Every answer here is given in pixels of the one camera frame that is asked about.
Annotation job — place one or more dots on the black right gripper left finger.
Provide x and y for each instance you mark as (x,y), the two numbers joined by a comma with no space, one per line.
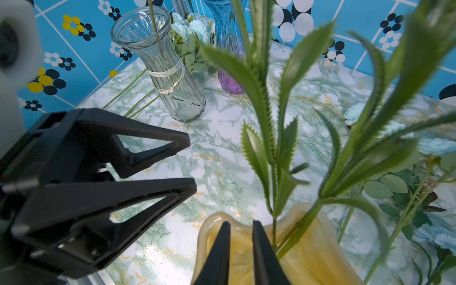
(216,268)

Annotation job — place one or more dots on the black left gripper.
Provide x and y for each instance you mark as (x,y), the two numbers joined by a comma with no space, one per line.
(61,211)

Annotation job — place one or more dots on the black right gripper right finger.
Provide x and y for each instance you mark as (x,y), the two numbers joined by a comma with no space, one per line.
(267,269)

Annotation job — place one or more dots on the pink rose stem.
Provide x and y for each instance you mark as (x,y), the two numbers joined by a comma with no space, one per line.
(155,29)

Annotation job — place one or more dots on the blue purple ribbed glass vase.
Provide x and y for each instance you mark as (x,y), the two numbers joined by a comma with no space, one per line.
(228,38)

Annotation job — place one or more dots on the yellow ceramic vase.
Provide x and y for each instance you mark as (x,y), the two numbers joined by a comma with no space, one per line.
(233,253)

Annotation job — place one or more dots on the light blue carnation stem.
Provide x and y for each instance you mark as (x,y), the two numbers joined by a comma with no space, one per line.
(439,247)

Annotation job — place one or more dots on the clear glass vase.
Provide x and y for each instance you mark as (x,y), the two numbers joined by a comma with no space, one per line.
(181,95)

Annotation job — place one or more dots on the light blue carnation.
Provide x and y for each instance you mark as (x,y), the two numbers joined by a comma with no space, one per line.
(269,152)
(429,36)

